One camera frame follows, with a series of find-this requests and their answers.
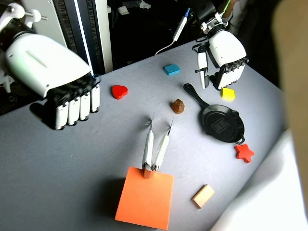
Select metal tongs with white tape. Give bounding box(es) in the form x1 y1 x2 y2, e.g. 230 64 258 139
141 112 174 179

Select yellow block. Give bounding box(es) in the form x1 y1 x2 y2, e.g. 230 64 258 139
220 87 236 101

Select grey table cloth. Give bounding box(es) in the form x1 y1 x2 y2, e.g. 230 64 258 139
0 39 289 231

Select large orange foam block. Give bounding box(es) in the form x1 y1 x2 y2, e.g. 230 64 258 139
115 166 175 231

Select beige panel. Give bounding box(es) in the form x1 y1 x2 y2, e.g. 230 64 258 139
273 0 308 231

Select small black frying pan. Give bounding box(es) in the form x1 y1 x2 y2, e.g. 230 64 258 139
183 83 246 145

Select white backdrop cloth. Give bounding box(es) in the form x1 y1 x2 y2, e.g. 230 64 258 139
210 129 306 231

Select beige wooden block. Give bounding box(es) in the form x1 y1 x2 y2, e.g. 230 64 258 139
191 184 216 209

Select blue block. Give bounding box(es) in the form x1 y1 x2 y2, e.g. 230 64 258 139
163 64 181 77

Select red star block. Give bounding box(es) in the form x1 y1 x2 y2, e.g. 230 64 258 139
234 143 255 164

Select white cable with blue plug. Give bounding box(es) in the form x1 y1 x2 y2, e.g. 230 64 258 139
155 7 192 56

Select red heart block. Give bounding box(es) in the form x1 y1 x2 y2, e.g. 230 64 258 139
111 85 128 100

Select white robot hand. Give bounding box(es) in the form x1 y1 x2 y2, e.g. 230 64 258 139
192 30 250 91
4 32 101 131

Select white cabinet with black strips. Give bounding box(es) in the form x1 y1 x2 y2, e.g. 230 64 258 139
20 0 114 75

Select brown rock piece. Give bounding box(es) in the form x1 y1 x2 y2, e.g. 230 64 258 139
171 98 185 114

